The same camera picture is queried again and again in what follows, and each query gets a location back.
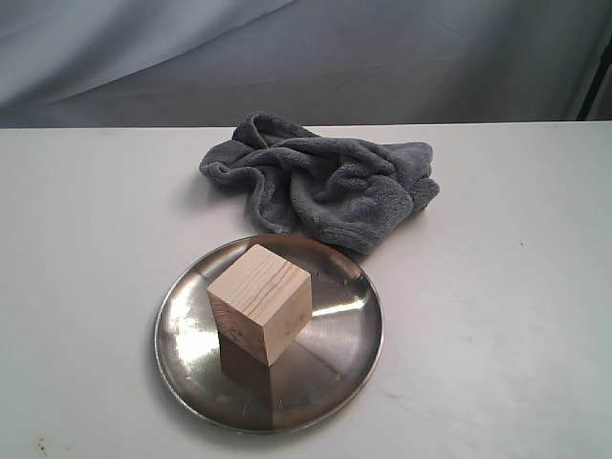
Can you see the light wooden cube block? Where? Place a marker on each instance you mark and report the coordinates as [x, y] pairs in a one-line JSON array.
[[261, 302]]

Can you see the grey fleece towel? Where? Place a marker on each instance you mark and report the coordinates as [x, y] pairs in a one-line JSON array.
[[345, 192]]

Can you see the grey backdrop cloth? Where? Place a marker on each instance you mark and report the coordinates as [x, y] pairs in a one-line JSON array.
[[210, 63]]

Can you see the black backdrop stand pole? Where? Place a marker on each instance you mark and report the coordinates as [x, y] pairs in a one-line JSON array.
[[594, 95]]

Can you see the round stainless steel plate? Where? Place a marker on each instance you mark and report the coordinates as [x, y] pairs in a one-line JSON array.
[[326, 366]]

